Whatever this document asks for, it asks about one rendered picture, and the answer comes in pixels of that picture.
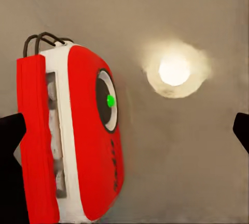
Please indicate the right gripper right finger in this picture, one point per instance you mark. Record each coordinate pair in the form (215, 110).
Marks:
(241, 129)

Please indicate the radio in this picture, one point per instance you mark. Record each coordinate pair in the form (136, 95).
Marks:
(71, 152)

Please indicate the coffee table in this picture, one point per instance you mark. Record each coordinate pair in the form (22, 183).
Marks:
(181, 75)

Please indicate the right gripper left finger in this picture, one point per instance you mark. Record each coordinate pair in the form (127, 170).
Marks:
(12, 130)

